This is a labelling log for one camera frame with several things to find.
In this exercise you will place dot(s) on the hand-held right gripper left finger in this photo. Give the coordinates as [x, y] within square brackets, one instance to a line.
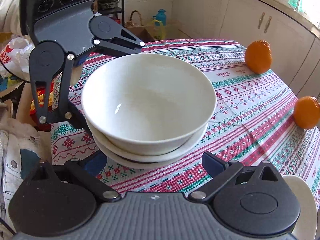
[96, 164]

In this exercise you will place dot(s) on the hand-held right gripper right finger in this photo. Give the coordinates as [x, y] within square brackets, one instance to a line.
[212, 162]

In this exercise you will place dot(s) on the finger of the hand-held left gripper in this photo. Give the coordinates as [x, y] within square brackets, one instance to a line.
[65, 90]
[120, 48]

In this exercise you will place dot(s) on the white bowl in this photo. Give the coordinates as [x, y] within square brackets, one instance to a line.
[150, 92]
[140, 165]
[98, 140]

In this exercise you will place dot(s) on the white floral plate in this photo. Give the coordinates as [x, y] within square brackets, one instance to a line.
[302, 200]

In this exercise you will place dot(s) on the brown cardboard box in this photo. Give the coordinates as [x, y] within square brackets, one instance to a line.
[140, 33]

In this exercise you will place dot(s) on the black metal shelf rack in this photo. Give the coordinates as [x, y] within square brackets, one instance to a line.
[110, 10]

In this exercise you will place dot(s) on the wicker basket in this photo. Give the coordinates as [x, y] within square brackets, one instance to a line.
[136, 11]

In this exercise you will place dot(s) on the yellow plastic bag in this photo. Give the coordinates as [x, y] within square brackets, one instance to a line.
[157, 31]

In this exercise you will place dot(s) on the dark pot with lid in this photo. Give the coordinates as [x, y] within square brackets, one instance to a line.
[110, 1]

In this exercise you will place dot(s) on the patterned tablecloth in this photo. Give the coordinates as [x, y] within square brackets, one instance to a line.
[250, 130]

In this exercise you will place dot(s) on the blue thermos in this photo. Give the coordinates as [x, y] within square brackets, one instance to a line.
[160, 17]

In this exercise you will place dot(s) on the white plastic bag red print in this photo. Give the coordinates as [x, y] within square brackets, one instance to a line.
[15, 55]

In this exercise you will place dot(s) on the orange with leaf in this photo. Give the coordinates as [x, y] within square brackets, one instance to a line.
[306, 112]

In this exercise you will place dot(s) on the orange with bumpy top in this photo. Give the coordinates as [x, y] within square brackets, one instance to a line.
[257, 56]

